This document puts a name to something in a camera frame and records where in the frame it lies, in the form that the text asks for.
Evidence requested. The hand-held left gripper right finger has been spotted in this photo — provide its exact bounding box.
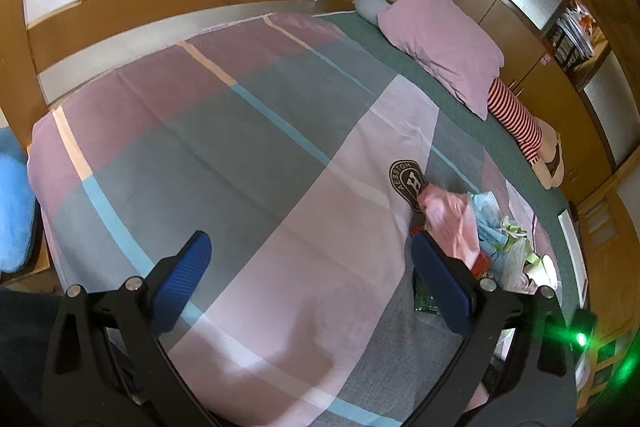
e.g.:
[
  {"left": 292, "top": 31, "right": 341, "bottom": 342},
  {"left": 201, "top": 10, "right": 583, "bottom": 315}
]
[{"left": 404, "top": 229, "right": 581, "bottom": 427}]

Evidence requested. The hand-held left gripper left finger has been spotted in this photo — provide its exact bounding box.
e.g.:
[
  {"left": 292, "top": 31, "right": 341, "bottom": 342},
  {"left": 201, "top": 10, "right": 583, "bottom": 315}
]
[{"left": 42, "top": 230, "right": 217, "bottom": 427}]

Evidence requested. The green snack packet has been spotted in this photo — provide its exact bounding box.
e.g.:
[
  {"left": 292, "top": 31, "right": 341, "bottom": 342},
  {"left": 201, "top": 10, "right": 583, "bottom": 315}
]
[{"left": 412, "top": 271, "right": 444, "bottom": 316}]

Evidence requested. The red snack packet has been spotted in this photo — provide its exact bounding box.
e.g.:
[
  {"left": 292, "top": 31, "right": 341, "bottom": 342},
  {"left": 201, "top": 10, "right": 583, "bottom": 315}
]
[{"left": 472, "top": 253, "right": 494, "bottom": 279}]

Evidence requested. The white plastic bag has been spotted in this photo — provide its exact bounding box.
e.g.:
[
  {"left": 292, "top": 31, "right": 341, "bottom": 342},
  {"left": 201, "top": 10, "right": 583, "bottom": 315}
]
[{"left": 492, "top": 239, "right": 534, "bottom": 293}]

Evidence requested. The pink plastic bag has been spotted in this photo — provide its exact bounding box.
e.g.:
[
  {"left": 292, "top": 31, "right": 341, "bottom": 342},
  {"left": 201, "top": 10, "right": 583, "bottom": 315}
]
[{"left": 417, "top": 186, "right": 483, "bottom": 268}]

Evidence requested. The white flat board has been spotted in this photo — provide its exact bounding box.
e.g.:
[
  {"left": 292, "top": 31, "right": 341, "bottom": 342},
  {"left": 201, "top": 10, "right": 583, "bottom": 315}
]
[{"left": 557, "top": 209, "right": 589, "bottom": 308}]

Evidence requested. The plaid pink grey blanket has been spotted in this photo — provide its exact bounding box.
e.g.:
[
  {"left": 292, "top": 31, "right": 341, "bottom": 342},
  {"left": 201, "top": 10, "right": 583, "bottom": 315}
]
[{"left": 27, "top": 12, "right": 556, "bottom": 427}]

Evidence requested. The blue fluffy cushion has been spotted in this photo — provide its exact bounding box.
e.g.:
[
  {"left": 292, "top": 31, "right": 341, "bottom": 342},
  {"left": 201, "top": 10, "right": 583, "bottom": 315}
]
[{"left": 0, "top": 127, "right": 37, "bottom": 273}]

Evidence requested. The striped plush doll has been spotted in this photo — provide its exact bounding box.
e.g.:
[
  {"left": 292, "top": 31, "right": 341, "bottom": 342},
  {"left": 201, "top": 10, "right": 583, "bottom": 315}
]
[{"left": 487, "top": 77, "right": 566, "bottom": 190}]

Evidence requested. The green bed mat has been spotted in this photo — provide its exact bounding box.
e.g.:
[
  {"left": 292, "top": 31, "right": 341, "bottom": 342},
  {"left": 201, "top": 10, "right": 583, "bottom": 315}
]
[{"left": 320, "top": 9, "right": 576, "bottom": 308}]

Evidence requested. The wooden headboard cabinet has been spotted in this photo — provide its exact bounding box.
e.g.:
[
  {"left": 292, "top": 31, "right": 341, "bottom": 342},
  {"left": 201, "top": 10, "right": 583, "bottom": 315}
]
[{"left": 415, "top": 0, "right": 640, "bottom": 218}]

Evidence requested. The purple pillow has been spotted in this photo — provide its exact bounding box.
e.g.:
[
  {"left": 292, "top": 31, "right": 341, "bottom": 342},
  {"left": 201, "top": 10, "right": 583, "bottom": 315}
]
[{"left": 377, "top": 0, "right": 505, "bottom": 120}]

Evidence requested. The stack of books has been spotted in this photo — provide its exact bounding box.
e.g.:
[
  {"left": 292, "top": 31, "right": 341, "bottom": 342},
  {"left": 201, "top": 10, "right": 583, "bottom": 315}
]
[{"left": 545, "top": 0, "right": 601, "bottom": 72}]

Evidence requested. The grey-blue pillow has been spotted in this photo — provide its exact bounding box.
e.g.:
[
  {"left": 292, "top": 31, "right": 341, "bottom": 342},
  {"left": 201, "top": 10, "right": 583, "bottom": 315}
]
[{"left": 354, "top": 0, "right": 396, "bottom": 26}]

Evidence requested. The wooden bed frame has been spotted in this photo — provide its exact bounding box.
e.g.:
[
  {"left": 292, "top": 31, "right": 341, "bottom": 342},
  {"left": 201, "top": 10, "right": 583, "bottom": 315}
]
[{"left": 0, "top": 0, "right": 640, "bottom": 408}]

